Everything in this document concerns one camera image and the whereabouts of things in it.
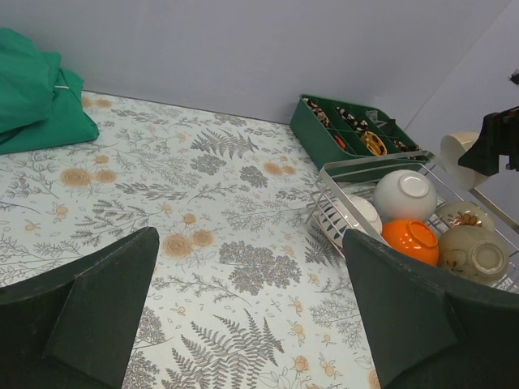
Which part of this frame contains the pink black scrunchie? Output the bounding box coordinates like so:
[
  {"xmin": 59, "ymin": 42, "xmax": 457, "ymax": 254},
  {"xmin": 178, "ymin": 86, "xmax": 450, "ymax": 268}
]
[{"xmin": 303, "ymin": 97, "xmax": 330, "ymax": 128}]

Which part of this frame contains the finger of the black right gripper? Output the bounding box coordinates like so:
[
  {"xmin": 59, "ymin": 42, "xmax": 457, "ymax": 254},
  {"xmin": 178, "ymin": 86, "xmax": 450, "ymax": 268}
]
[{"xmin": 457, "ymin": 113, "xmax": 518, "ymax": 177}]

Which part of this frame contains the green folded cloth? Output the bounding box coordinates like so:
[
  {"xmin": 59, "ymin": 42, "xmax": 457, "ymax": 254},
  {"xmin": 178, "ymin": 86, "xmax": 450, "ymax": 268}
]
[{"xmin": 1, "ymin": 28, "xmax": 99, "ymax": 155}]

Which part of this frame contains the green compartment organizer tray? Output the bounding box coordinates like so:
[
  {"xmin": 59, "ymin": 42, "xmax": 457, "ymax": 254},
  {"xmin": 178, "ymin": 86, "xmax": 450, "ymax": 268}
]
[{"xmin": 290, "ymin": 94, "xmax": 418, "ymax": 168}]

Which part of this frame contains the white bowl blue leaf pattern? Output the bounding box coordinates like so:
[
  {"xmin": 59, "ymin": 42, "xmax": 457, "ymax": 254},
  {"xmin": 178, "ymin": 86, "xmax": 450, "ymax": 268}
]
[{"xmin": 318, "ymin": 195, "xmax": 383, "ymax": 249}]

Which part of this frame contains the metal wire dish rack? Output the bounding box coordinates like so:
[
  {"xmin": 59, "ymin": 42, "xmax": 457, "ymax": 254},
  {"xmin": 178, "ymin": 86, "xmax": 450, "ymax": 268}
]
[{"xmin": 308, "ymin": 152, "xmax": 518, "ymax": 293}]

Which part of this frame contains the floral patterned table mat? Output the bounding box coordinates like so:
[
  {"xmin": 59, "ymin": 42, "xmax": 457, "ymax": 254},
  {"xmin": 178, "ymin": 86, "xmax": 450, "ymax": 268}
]
[{"xmin": 1, "ymin": 93, "xmax": 383, "ymax": 388}]

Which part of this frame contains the beige floral bowl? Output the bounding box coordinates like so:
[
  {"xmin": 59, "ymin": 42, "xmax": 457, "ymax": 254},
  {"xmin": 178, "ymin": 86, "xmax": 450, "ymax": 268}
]
[
  {"xmin": 435, "ymin": 200, "xmax": 495, "ymax": 232},
  {"xmin": 438, "ymin": 225, "xmax": 509, "ymax": 284}
]

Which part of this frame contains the black white scrunchie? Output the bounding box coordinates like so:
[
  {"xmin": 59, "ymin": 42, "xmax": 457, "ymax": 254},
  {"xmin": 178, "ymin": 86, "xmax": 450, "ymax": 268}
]
[{"xmin": 336, "ymin": 106, "xmax": 368, "ymax": 132}]

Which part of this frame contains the dark patterned scrunchie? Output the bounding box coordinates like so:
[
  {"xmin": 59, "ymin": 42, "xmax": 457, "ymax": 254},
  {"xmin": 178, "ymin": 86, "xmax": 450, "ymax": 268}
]
[{"xmin": 393, "ymin": 139, "xmax": 421, "ymax": 152}]

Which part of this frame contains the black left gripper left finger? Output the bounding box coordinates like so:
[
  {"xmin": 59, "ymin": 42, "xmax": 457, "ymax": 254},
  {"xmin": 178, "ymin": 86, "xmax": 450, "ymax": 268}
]
[{"xmin": 1, "ymin": 227, "xmax": 159, "ymax": 388}]

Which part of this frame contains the orange bowl black inside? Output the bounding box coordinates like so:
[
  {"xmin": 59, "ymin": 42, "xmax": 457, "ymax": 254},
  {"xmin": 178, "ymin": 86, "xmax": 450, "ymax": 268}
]
[{"xmin": 382, "ymin": 219, "xmax": 440, "ymax": 267}]

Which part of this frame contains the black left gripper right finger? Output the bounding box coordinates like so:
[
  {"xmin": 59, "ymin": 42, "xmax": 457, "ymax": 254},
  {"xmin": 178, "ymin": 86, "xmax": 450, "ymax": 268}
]
[{"xmin": 342, "ymin": 229, "xmax": 518, "ymax": 389}]

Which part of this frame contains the white plain bowl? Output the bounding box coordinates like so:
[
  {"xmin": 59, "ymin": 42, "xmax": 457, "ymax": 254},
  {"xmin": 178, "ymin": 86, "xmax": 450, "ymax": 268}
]
[{"xmin": 373, "ymin": 169, "xmax": 437, "ymax": 223}]

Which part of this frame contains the yellow black hair tie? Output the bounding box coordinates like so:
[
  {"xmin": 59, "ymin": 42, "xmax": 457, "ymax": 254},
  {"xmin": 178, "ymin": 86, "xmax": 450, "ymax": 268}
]
[{"xmin": 360, "ymin": 130, "xmax": 388, "ymax": 156}]

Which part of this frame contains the cream plain bowl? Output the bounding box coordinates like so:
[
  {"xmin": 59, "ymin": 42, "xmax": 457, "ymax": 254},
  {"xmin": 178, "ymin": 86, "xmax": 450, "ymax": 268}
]
[{"xmin": 440, "ymin": 132, "xmax": 488, "ymax": 190}]

